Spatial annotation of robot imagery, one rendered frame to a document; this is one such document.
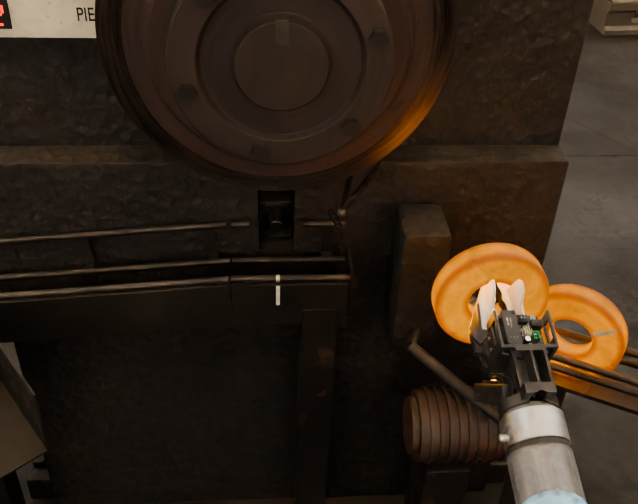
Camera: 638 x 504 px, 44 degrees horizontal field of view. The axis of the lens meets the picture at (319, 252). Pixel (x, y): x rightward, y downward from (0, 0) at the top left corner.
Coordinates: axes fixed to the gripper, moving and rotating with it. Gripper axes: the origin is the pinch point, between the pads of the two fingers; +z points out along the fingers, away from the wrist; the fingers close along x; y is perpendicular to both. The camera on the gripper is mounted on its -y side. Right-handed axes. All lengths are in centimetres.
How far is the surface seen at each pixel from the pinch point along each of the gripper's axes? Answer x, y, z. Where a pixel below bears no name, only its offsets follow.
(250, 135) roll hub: 32.7, 13.1, 14.6
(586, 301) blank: -15.9, -6.5, 1.4
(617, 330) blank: -20.3, -8.5, -2.4
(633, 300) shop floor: -84, -106, 66
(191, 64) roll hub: 39.8, 22.3, 17.3
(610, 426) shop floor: -58, -93, 20
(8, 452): 66, -23, -13
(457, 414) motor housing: -1.6, -32.1, -3.9
